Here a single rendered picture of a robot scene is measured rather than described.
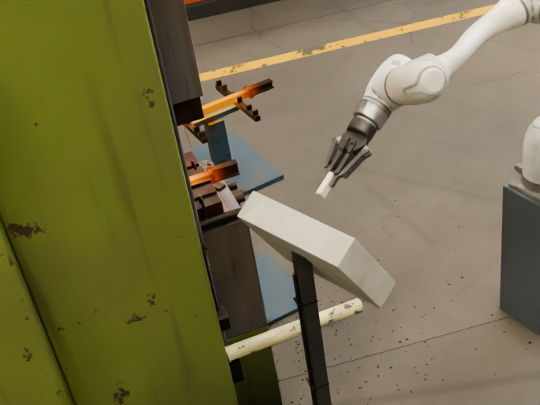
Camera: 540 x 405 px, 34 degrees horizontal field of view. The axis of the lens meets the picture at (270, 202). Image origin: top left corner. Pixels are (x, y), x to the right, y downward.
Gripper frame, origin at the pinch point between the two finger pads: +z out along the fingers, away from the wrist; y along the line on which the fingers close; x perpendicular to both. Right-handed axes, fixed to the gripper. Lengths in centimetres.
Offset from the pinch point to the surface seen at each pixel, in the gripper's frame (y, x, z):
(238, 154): 86, -59, -13
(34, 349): 23, 34, 75
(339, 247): -24.7, 16.6, 16.8
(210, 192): 40.2, -7.2, 14.5
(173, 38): 33, 44, -7
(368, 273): -27.1, 3.1, 17.0
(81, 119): 21, 63, 25
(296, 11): 262, -224, -161
